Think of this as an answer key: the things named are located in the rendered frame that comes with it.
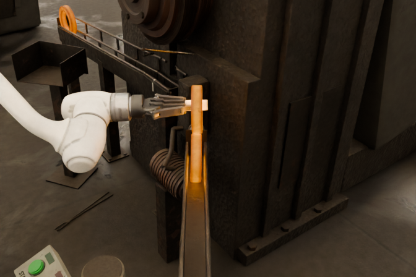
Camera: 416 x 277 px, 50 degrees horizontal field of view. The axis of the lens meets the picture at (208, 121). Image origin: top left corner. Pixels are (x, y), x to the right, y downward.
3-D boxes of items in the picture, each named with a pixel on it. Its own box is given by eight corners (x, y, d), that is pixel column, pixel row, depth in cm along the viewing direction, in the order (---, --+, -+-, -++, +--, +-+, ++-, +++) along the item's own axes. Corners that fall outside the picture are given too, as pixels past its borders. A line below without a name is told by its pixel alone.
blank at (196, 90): (202, 77, 145) (192, 77, 145) (202, 96, 131) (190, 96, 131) (202, 120, 151) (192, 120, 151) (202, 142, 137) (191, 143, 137)
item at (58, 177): (59, 158, 259) (39, 40, 222) (99, 168, 252) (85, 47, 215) (37, 178, 242) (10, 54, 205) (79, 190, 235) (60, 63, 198)
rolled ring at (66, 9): (69, 9, 256) (74, 8, 258) (56, 2, 268) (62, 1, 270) (73, 40, 265) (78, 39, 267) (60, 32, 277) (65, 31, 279)
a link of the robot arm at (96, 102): (117, 108, 147) (112, 137, 138) (70, 109, 147) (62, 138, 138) (112, 83, 140) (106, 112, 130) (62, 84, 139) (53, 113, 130)
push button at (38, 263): (42, 259, 119) (39, 255, 118) (47, 269, 116) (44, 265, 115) (28, 269, 118) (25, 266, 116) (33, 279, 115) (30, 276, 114)
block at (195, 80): (199, 124, 188) (200, 72, 175) (210, 133, 182) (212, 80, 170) (177, 132, 182) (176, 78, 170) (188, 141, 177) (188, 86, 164)
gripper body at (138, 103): (134, 110, 145) (163, 109, 145) (130, 123, 138) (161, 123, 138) (132, 89, 142) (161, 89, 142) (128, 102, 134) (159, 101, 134)
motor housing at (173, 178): (176, 237, 208) (174, 141, 180) (203, 268, 193) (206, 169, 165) (151, 250, 201) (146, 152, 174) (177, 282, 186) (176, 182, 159)
